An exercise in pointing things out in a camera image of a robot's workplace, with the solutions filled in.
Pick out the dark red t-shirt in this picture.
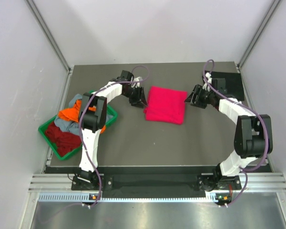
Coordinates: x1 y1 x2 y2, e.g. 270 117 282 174
44 122 82 160

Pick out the folded black t-shirt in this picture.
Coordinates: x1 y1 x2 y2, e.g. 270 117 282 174
204 71 245 101

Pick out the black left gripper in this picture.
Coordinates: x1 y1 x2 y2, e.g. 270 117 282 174
123 85 148 108

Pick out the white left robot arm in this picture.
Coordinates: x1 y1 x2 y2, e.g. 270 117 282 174
78 70 147 189

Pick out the green plastic bin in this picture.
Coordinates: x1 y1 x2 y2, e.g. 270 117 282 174
38 90 119 161

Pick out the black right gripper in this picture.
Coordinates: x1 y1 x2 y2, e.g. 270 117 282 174
184 85 215 109

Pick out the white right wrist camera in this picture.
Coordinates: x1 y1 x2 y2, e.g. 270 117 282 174
203 72 212 92

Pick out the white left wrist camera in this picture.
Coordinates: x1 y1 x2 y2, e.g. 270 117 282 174
132 77 143 88

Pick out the right aluminium frame post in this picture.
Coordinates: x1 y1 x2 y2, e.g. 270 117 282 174
236 0 283 70

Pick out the slotted cable duct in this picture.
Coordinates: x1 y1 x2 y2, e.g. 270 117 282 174
38 193 228 203

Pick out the orange t-shirt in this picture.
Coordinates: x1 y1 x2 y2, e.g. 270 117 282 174
58 99 106 135

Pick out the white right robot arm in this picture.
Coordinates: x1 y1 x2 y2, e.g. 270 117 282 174
184 76 273 189

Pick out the grey t-shirt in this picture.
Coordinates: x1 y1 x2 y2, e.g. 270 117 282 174
54 94 114 133

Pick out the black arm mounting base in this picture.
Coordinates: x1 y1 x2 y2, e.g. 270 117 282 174
71 166 244 191

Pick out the pink t-shirt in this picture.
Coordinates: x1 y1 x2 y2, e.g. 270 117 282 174
143 86 187 125

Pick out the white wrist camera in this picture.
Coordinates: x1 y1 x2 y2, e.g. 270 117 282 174
203 72 212 92
132 77 143 88

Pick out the aluminium frame post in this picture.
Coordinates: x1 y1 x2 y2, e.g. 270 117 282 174
26 0 71 72
236 0 283 70

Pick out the left aluminium frame post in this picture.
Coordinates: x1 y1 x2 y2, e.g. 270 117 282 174
26 0 71 72

